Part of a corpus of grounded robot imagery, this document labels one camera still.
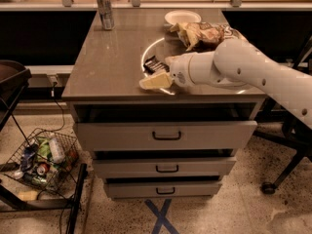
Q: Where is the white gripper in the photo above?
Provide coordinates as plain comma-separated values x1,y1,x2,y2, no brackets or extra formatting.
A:
139,54,194,90

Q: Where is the rxbar chocolate dark wrapper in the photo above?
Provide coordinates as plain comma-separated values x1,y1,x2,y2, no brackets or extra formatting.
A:
143,56,170,74

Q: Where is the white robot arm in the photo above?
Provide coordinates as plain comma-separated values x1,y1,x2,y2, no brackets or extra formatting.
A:
139,39,312,129

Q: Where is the silver redbull can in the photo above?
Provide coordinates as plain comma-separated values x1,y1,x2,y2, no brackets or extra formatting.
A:
97,0,114,30

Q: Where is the red soda can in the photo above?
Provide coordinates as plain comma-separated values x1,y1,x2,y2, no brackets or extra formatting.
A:
37,163,50,176

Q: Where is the brown chip bag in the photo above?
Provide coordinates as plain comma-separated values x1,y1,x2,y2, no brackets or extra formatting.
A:
170,22,246,52

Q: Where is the white paper bowl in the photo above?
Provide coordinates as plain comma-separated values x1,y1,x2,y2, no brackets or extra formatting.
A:
165,10,202,25

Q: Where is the grey drawer cabinet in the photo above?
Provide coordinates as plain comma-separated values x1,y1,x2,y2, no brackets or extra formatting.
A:
62,9,265,199

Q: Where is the clear plastic bottle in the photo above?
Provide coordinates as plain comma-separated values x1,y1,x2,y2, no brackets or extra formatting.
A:
49,134,65,164

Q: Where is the black office chair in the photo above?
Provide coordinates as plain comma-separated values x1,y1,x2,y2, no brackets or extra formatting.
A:
253,36,312,195

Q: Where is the black power cable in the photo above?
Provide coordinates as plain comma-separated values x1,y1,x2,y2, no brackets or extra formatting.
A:
48,81,66,134

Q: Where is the black wire basket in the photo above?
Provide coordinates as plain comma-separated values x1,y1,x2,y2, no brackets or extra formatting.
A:
1,129,79,191

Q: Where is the black cart frame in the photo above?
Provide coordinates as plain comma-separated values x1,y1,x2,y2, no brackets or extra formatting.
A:
0,60,88,234

